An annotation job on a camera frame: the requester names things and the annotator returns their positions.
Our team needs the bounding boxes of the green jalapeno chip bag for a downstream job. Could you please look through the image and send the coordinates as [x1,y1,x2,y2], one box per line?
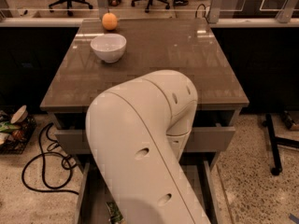
[106,202,124,224]

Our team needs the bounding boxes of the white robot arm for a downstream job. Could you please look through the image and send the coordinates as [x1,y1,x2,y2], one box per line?
[86,70,210,224]

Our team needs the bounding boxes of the grey top drawer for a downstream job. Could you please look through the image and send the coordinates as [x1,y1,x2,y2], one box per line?
[50,109,241,156]

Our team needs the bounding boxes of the grey drawer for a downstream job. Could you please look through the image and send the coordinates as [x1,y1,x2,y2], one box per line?
[50,109,241,156]
[74,156,221,224]

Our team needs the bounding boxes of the grey cabinet counter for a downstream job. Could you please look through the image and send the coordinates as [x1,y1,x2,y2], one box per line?
[40,19,249,113]

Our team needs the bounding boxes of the grey middle drawer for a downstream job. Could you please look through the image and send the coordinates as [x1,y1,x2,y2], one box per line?
[74,156,221,224]

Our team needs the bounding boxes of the green bag in basket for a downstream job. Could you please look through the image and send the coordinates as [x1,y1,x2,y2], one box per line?
[0,121,21,133]

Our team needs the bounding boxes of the white ceramic bowl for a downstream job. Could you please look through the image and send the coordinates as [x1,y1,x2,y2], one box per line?
[91,34,127,63]

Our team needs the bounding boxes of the orange fruit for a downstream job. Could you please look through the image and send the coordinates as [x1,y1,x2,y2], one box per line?
[102,13,118,31]

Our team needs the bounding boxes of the white bowl in basket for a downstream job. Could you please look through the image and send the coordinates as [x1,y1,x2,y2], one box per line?
[11,105,28,124]

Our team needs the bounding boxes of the black rolling stand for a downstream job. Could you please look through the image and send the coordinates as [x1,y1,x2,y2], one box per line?
[262,114,299,175]

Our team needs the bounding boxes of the black floor cable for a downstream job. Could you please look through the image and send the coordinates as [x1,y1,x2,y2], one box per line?
[21,122,80,196]

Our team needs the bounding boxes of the black wire basket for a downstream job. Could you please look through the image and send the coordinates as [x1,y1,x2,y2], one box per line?
[0,111,36,155]

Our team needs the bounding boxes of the grey metal post right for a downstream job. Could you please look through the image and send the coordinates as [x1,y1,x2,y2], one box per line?
[207,0,222,23]

